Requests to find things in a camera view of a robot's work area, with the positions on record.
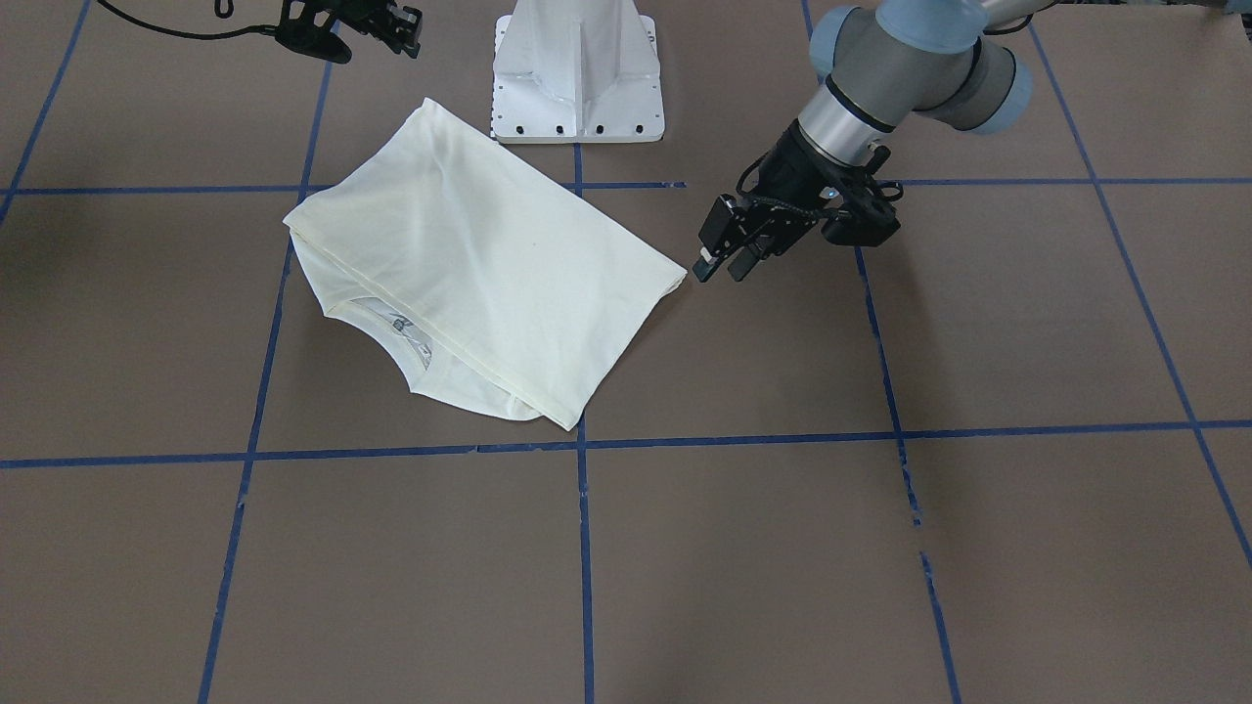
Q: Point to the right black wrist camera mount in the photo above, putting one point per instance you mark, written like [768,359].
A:
[308,28]

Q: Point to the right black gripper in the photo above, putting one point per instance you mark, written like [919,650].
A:
[364,18]

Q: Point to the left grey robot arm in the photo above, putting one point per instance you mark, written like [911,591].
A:
[935,59]

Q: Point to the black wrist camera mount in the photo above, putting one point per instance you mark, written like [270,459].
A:
[308,28]
[866,214]

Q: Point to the cream long-sleeve cat shirt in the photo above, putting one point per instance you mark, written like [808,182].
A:
[490,286]

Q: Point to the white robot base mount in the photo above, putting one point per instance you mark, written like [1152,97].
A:
[583,72]

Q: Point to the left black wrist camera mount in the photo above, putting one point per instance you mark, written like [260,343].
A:
[866,214]

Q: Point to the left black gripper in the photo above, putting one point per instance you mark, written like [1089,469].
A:
[788,169]

